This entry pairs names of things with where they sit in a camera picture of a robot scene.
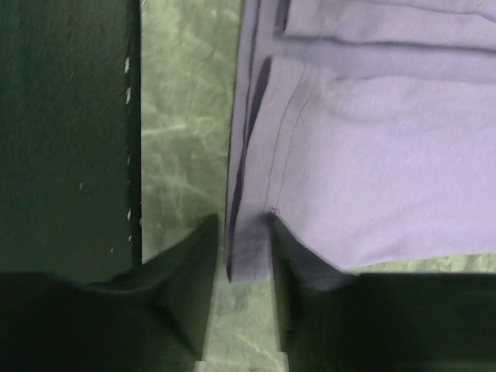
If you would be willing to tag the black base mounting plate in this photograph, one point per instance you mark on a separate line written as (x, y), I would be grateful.
(70, 137)

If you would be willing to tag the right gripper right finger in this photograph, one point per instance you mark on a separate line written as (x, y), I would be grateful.
(329, 320)

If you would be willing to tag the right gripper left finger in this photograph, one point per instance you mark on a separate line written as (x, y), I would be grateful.
(153, 317)

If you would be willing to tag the purple t shirt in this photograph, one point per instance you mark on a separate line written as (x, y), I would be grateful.
(367, 127)

